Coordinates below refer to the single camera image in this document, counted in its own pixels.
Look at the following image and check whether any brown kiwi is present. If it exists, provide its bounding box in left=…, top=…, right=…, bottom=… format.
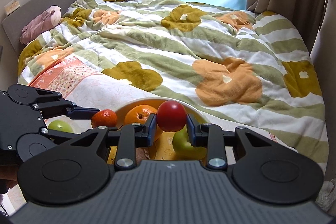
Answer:
left=135, top=147, right=150, bottom=165

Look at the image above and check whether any small green apple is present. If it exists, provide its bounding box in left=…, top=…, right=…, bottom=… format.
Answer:
left=48, top=120, right=74, bottom=133

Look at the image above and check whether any small mandarin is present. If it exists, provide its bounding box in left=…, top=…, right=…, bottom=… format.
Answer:
left=91, top=109, right=117, bottom=128

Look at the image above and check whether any large orange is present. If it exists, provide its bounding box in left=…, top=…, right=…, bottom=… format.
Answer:
left=123, top=104, right=164, bottom=142

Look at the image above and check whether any large green apple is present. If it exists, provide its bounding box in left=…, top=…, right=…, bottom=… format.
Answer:
left=173, top=126, right=207, bottom=160

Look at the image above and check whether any red cherry tomato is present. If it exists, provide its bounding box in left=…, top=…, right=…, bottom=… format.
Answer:
left=156, top=101, right=187, bottom=132

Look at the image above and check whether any person left hand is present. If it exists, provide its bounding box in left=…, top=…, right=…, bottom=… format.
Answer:
left=0, top=165, right=19, bottom=189

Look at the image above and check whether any white pink patterned cloth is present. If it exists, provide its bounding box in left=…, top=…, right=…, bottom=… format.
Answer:
left=6, top=56, right=279, bottom=217

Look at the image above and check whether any cream bowl with bear print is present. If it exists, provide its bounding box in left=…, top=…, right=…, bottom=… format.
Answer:
left=114, top=97, right=206, bottom=161

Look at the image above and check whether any floral striped duvet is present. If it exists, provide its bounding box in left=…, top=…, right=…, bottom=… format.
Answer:
left=18, top=0, right=329, bottom=168

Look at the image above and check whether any pink plush toy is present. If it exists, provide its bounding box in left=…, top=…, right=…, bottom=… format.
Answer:
left=19, top=6, right=62, bottom=45

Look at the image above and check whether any grey bed headboard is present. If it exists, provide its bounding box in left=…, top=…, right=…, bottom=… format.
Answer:
left=1, top=0, right=76, bottom=54

